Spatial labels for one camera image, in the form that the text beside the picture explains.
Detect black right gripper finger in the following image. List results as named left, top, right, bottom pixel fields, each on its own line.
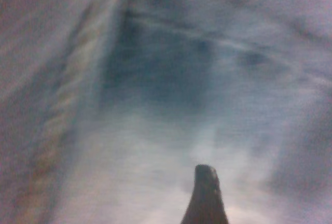
left=180, top=164, right=230, bottom=224

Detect blue denim shorts with print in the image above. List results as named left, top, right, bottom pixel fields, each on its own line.
left=0, top=0, right=332, bottom=224

